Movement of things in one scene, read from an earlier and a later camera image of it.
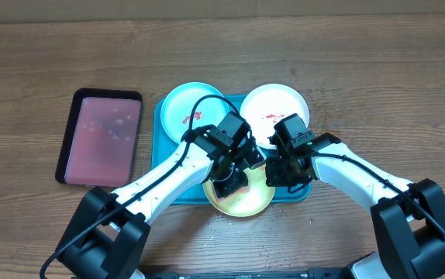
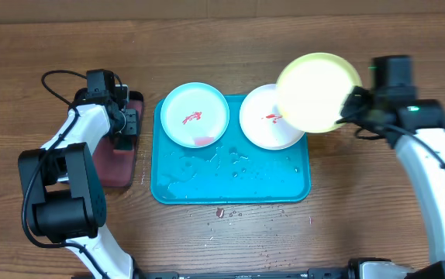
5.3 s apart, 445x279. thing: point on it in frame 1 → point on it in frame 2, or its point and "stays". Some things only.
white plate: x=265 y=105 stays
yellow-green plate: x=246 y=204 → x=312 y=89
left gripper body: x=222 y=175 → x=129 y=125
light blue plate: x=178 y=105 stays
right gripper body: x=284 y=174 → x=350 y=112
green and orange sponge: x=239 y=191 → x=123 y=143
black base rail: x=329 y=273 stays
